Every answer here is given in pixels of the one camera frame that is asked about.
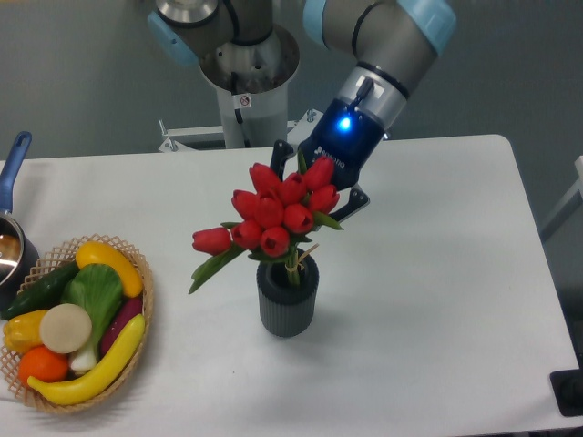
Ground yellow bell pepper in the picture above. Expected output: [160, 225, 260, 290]
[3, 310, 48, 354]

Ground dark grey ribbed vase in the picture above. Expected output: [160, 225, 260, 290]
[256, 255, 320, 338]

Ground black clamp at table corner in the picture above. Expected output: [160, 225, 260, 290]
[549, 369, 582, 417]

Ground blue handled saucepan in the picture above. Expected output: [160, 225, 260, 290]
[1, 131, 39, 310]

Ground yellow banana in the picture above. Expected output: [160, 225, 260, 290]
[27, 314, 146, 406]

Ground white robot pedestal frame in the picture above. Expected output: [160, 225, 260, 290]
[158, 84, 323, 153]

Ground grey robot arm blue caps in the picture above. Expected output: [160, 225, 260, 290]
[148, 1, 456, 221]

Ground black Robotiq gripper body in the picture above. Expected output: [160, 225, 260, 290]
[299, 66, 409, 190]

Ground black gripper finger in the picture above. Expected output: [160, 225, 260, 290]
[330, 184, 370, 223]
[270, 140, 294, 180]

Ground beige round disc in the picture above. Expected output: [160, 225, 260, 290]
[39, 303, 92, 354]

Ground purple eggplant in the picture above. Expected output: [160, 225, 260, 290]
[99, 297, 143, 357]

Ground green cucumber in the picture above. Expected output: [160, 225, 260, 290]
[1, 262, 79, 320]

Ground yellow squash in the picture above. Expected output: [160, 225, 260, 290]
[75, 241, 143, 298]

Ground woven wicker basket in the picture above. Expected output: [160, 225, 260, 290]
[1, 234, 154, 414]

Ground orange fruit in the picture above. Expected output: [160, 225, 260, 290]
[18, 346, 69, 388]

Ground red tulip bouquet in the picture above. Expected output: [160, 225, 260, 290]
[189, 155, 342, 293]

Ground white furniture leg right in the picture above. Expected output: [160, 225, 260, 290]
[539, 156, 582, 244]

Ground green bok choy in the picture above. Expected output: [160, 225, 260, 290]
[60, 264, 123, 376]

